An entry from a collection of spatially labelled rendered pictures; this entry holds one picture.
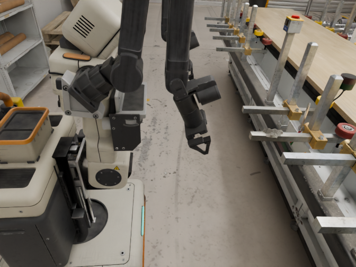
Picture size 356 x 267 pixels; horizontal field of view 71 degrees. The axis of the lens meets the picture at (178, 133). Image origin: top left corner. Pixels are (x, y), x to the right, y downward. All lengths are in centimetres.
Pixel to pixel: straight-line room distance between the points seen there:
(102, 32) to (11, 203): 64
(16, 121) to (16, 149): 15
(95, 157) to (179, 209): 99
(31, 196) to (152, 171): 125
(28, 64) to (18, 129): 275
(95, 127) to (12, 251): 62
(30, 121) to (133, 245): 76
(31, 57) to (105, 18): 304
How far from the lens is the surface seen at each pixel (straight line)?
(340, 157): 100
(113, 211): 153
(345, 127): 131
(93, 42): 78
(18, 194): 101
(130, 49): 62
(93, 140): 98
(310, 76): 175
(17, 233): 118
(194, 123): 73
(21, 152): 108
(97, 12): 76
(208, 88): 69
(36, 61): 376
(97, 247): 142
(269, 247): 184
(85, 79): 67
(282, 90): 207
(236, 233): 182
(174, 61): 63
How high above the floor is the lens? 151
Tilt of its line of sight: 37 degrees down
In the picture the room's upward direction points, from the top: 4 degrees clockwise
